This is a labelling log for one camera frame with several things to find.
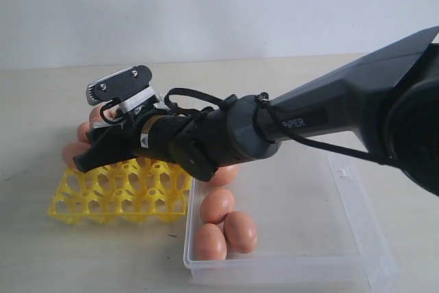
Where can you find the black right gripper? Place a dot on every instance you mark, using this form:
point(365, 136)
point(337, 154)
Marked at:
point(170, 136)

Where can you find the brown egg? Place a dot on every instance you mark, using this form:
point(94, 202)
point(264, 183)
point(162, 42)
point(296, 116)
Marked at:
point(209, 243)
point(71, 150)
point(240, 232)
point(224, 175)
point(82, 131)
point(216, 206)
point(95, 114)

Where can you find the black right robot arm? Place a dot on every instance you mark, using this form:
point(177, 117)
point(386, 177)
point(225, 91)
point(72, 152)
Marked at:
point(382, 108)

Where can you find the yellow plastic egg tray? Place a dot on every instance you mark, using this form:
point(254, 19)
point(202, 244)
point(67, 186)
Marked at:
point(133, 190)

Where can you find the clear plastic storage box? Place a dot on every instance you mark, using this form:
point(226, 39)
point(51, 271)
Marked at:
point(316, 229)

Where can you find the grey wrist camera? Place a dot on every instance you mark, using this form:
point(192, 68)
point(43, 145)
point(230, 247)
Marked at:
point(119, 86)

